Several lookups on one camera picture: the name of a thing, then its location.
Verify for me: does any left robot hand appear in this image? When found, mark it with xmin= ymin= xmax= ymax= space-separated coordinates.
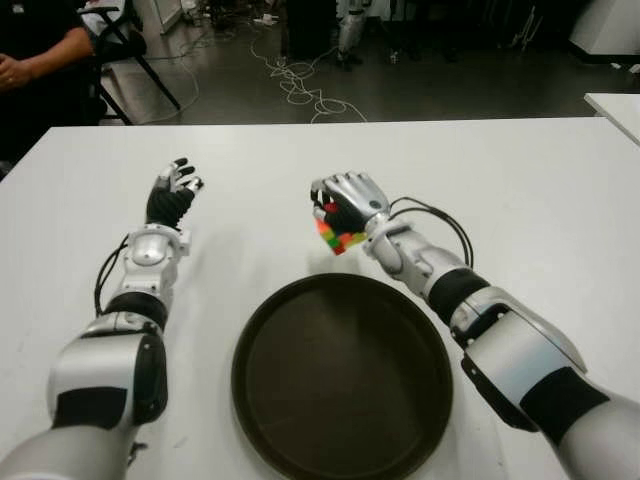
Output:
xmin=145 ymin=157 xmax=206 ymax=232

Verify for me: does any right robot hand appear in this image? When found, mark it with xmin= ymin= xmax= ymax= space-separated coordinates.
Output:
xmin=309 ymin=170 xmax=392 ymax=236

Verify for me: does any multicoloured Rubik's cube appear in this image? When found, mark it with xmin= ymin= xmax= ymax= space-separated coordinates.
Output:
xmin=312 ymin=202 xmax=369 ymax=257

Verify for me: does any dark round plate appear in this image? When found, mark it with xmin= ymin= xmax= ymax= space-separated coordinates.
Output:
xmin=231 ymin=273 xmax=454 ymax=480

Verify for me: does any black office chair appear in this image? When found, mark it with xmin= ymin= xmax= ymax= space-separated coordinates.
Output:
xmin=82 ymin=0 xmax=181 ymax=126

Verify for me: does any black cabinet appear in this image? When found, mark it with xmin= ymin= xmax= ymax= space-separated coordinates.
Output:
xmin=282 ymin=0 xmax=341 ymax=60

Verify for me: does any white board panel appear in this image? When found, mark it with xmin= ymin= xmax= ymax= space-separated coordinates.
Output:
xmin=154 ymin=0 xmax=195 ymax=36

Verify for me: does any person in white shirt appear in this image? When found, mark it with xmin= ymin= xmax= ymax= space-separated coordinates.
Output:
xmin=79 ymin=7 xmax=109 ymax=41

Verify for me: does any person in black shirt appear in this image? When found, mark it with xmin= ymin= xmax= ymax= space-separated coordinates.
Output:
xmin=0 ymin=0 xmax=109 ymax=166

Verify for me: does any grey folding stand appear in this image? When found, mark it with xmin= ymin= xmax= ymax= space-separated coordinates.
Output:
xmin=508 ymin=3 xmax=545 ymax=51

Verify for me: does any white side table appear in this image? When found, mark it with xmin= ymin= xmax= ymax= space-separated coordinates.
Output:
xmin=583 ymin=91 xmax=640 ymax=142

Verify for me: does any white cabinet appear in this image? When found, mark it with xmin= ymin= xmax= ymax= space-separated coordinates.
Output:
xmin=569 ymin=0 xmax=640 ymax=66

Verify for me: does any black left forearm cable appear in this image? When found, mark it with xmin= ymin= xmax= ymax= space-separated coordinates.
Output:
xmin=94 ymin=237 xmax=131 ymax=316

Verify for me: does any black forearm cable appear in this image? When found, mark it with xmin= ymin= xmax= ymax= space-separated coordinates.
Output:
xmin=94 ymin=237 xmax=131 ymax=316
xmin=388 ymin=197 xmax=475 ymax=269

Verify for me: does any black right forearm cable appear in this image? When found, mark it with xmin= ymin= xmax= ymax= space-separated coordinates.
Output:
xmin=388 ymin=197 xmax=475 ymax=269

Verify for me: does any white tangled floor cable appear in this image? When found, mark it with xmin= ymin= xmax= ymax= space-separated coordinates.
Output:
xmin=249 ymin=34 xmax=369 ymax=125

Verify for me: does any black left elbow cable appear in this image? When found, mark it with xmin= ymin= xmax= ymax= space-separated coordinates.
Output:
xmin=127 ymin=441 xmax=149 ymax=469

